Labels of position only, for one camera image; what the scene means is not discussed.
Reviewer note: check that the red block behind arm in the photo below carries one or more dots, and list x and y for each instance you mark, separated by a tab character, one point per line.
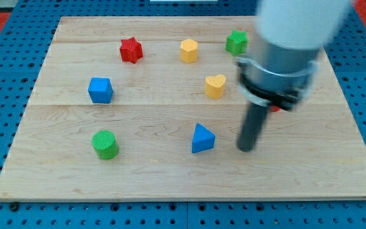
275	109

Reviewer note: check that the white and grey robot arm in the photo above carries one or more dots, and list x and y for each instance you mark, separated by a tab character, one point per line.
279	67

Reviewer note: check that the blue triangle block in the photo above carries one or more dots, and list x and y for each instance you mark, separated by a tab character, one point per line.
203	139

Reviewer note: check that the green star block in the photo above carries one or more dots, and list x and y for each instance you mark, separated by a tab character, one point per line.
236	42

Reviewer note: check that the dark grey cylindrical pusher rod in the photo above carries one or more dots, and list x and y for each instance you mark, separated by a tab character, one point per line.
252	126

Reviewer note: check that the yellow hexagon block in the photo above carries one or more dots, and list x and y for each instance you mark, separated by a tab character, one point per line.
189	50

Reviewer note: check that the green cylinder block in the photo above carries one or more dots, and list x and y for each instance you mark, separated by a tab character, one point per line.
105	144

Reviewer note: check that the yellow heart block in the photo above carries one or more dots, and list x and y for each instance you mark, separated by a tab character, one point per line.
214	86

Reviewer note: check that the light wooden board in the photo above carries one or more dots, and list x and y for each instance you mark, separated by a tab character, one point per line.
313	153

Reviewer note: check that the blue cube block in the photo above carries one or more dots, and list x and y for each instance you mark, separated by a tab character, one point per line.
100	90

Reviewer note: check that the red star block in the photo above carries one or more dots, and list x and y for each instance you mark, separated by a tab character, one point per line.
131	50

